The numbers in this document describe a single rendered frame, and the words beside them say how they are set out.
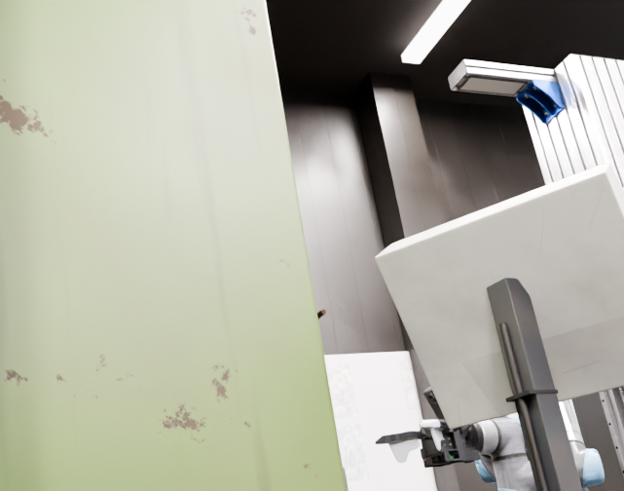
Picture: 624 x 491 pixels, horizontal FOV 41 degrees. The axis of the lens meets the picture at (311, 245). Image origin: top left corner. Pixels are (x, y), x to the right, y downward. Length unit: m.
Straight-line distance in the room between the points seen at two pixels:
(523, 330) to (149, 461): 0.50
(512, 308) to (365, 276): 3.95
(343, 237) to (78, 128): 4.10
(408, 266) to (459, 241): 0.09
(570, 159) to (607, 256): 1.39
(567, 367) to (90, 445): 0.63
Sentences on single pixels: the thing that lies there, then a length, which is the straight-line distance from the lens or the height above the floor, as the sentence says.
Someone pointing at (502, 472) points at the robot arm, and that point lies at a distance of 1.87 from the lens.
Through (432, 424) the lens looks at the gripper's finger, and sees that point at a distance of 1.68.
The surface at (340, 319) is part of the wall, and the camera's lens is 4.88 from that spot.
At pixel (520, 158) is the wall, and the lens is 6.17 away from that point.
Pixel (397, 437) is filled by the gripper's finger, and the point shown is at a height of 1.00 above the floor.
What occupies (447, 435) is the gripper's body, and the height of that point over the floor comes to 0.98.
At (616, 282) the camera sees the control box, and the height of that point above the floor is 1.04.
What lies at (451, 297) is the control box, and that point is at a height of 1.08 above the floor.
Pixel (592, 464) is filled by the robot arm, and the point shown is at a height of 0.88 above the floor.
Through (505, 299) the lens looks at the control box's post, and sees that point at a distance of 1.14.
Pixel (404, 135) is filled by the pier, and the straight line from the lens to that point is 5.37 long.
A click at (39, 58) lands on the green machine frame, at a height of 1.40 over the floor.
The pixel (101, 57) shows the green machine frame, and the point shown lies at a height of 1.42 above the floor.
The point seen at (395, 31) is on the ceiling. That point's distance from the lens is 5.24.
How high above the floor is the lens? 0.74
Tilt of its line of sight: 22 degrees up
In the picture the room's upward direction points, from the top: 10 degrees counter-clockwise
